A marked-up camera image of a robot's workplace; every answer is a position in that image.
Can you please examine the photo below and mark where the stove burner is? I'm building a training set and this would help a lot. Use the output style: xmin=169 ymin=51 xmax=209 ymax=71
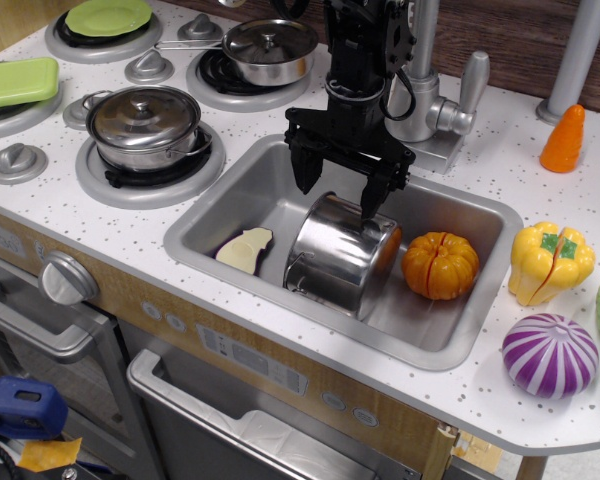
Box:
xmin=44 ymin=13 xmax=162 ymax=64
xmin=185 ymin=50 xmax=311 ymax=113
xmin=0 ymin=85 xmax=63 ymax=138
xmin=76 ymin=124 xmax=225 ymax=210

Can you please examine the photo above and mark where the grey stove knob middle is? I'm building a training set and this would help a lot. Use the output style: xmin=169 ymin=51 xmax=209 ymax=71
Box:
xmin=124 ymin=50 xmax=175 ymax=84

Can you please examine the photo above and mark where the grey vertical pole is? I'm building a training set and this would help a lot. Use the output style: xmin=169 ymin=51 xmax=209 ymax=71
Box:
xmin=536 ymin=0 xmax=600 ymax=125

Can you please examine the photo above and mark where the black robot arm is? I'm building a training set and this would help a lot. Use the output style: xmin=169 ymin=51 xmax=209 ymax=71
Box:
xmin=285 ymin=1 xmax=416 ymax=220

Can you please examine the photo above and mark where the grey stove knob front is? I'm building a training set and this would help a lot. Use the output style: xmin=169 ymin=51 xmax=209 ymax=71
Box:
xmin=0 ymin=143 xmax=48 ymax=185

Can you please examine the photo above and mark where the front right stove burner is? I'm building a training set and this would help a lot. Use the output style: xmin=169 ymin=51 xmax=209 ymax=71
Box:
xmin=76 ymin=124 xmax=225 ymax=210

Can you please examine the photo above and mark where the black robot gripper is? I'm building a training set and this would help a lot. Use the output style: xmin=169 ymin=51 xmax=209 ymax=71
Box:
xmin=285 ymin=78 xmax=415 ymax=220

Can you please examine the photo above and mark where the yellow toy bell pepper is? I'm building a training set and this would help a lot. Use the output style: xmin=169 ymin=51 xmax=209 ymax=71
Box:
xmin=508 ymin=222 xmax=596 ymax=306

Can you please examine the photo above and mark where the orange toy pumpkin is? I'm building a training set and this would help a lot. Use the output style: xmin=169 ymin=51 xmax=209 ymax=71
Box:
xmin=401 ymin=232 xmax=480 ymax=300

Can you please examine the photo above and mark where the grey toy sink basin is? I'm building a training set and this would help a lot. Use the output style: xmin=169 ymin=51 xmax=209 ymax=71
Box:
xmin=164 ymin=135 xmax=522 ymax=370

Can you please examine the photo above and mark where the front left stove burner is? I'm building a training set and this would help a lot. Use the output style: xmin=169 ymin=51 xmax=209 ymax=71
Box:
xmin=0 ymin=85 xmax=63 ymax=138

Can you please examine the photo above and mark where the blue clamp tool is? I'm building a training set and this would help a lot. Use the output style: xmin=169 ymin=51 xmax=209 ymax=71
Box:
xmin=0 ymin=376 xmax=69 ymax=440

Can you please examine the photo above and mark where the silver oven dial knob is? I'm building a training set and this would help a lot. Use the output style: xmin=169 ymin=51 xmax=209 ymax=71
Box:
xmin=38 ymin=250 xmax=99 ymax=306

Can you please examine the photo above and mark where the orange toy carrot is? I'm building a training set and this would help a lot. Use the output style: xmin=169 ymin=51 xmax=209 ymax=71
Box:
xmin=539 ymin=104 xmax=586 ymax=173

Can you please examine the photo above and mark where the lidded steel pot on burner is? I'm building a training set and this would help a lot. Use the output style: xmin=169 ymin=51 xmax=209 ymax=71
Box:
xmin=86 ymin=86 xmax=212 ymax=173

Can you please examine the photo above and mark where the purple striped toy onion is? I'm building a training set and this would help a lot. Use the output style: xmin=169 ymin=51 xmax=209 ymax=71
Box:
xmin=502 ymin=313 xmax=599 ymax=400

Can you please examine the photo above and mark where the lidded steel saucepan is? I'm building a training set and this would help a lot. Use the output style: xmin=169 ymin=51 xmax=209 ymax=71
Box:
xmin=154 ymin=19 xmax=319 ymax=87

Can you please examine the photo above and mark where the green rectangular dish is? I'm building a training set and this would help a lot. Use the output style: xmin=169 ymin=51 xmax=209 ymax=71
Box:
xmin=0 ymin=57 xmax=59 ymax=108

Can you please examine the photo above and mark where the round green plate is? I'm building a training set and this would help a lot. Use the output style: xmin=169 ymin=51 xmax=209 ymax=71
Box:
xmin=65 ymin=0 xmax=153 ymax=37

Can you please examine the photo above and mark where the grey oven door handle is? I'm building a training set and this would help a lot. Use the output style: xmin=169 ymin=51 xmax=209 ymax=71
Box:
xmin=0 ymin=282 xmax=114 ymax=364

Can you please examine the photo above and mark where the silver toy faucet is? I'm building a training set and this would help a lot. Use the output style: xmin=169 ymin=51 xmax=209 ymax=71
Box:
xmin=385 ymin=1 xmax=490 ymax=174

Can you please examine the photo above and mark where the toy eggplant half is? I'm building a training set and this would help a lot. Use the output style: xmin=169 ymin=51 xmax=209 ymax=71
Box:
xmin=215 ymin=227 xmax=273 ymax=275

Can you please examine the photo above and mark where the grey stove knob behind pot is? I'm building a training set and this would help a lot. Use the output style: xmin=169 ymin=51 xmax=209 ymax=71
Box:
xmin=62 ymin=96 xmax=90 ymax=131

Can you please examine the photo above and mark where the rear right stove burner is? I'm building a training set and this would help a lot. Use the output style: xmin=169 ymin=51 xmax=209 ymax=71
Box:
xmin=185 ymin=50 xmax=311 ymax=113

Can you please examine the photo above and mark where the grey stove knob rear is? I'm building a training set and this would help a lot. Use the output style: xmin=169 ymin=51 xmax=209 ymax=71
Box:
xmin=177 ymin=13 xmax=224 ymax=41

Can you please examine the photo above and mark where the grey dishwasher door handle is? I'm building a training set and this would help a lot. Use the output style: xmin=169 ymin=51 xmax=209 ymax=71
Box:
xmin=126 ymin=348 xmax=423 ymax=480

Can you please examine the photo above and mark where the rear left stove burner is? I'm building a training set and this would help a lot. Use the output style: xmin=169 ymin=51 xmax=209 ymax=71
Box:
xmin=44 ymin=13 xmax=162 ymax=64

